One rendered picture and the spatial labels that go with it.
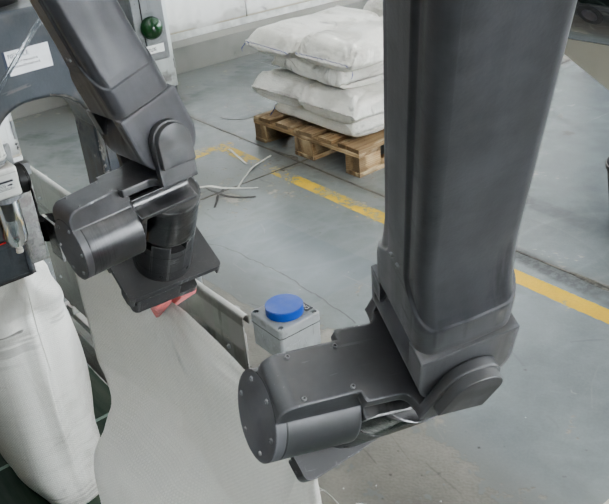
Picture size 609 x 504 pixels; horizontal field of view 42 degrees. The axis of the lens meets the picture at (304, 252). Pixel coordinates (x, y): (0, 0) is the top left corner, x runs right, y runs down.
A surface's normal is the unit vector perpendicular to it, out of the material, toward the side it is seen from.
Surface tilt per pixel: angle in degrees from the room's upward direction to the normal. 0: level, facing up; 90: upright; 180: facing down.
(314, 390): 28
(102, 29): 86
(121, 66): 76
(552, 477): 0
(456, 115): 118
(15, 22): 90
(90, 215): 88
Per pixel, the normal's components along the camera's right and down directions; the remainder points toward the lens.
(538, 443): -0.08, -0.87
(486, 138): 0.30, 0.80
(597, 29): -0.54, 0.83
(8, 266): 0.62, 0.33
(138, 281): 0.19, -0.60
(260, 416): -0.89, 0.11
